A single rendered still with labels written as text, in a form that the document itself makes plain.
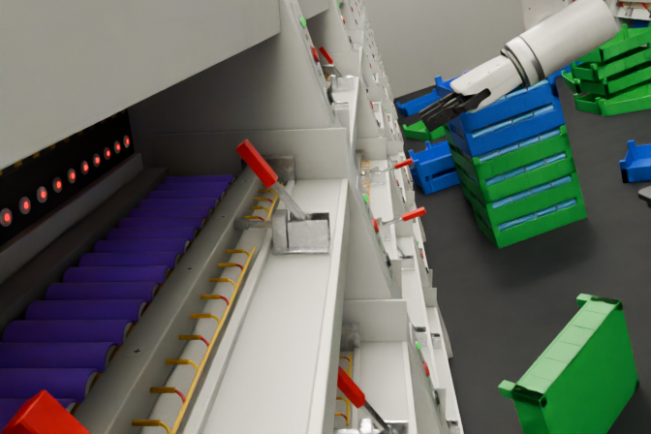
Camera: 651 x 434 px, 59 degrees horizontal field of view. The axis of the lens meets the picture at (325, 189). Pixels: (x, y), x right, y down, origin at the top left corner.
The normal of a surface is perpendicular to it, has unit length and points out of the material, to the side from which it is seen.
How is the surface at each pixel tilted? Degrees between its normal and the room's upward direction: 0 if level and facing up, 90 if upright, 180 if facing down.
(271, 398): 17
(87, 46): 107
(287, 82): 90
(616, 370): 90
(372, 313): 90
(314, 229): 90
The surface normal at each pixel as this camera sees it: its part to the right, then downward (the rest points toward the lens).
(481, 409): -0.33, -0.90
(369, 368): -0.05, -0.94
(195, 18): 1.00, -0.03
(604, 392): 0.61, 0.02
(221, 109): -0.07, 0.32
